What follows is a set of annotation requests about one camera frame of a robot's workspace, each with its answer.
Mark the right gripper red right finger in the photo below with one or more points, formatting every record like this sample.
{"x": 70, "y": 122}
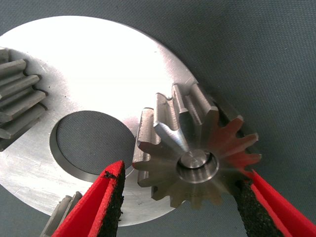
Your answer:
{"x": 266, "y": 214}

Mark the large steel gear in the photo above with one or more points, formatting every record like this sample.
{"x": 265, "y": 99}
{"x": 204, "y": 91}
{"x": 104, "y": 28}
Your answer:
{"x": 168, "y": 172}

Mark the small steel gear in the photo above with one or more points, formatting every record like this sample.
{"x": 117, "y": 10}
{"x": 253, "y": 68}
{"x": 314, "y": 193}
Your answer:
{"x": 19, "y": 98}
{"x": 64, "y": 212}

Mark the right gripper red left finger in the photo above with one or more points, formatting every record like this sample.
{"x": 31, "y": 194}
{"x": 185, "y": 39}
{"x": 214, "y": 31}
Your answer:
{"x": 86, "y": 212}

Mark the dark grey table cloth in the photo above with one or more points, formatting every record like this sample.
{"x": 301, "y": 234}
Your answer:
{"x": 247, "y": 49}

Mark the round metal plate with hole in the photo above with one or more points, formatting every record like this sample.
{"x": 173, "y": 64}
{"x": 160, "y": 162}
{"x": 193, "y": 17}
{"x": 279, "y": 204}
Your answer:
{"x": 98, "y": 74}

